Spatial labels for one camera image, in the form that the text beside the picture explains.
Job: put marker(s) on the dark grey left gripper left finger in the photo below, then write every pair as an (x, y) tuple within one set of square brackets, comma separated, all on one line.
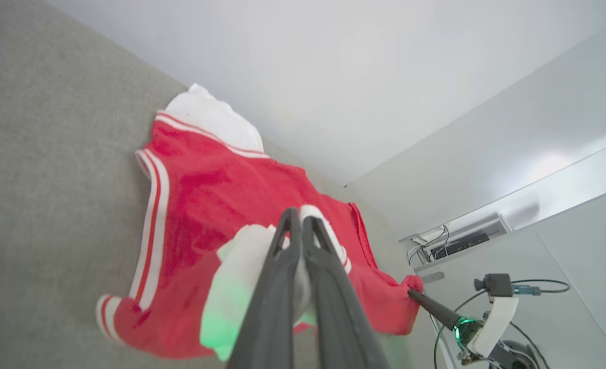
[(272, 318)]

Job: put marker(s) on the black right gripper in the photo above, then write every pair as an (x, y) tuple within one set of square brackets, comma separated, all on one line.
[(467, 333)]

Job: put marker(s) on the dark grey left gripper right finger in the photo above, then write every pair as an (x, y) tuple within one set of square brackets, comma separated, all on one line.
[(338, 318)]

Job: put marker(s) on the red and white jersey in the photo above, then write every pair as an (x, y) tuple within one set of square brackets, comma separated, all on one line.
[(205, 195)]

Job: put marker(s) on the black device box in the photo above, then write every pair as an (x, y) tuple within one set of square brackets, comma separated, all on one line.
[(461, 245)]

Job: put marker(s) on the grey fabric sofa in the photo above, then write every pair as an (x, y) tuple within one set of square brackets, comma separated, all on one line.
[(51, 179)]

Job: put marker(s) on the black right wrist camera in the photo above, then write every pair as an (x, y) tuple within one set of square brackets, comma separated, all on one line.
[(495, 284)]

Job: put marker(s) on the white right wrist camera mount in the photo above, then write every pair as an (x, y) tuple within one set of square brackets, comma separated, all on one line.
[(500, 318)]

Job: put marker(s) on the teal right camera connector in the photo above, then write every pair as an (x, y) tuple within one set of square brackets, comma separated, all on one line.
[(527, 290)]

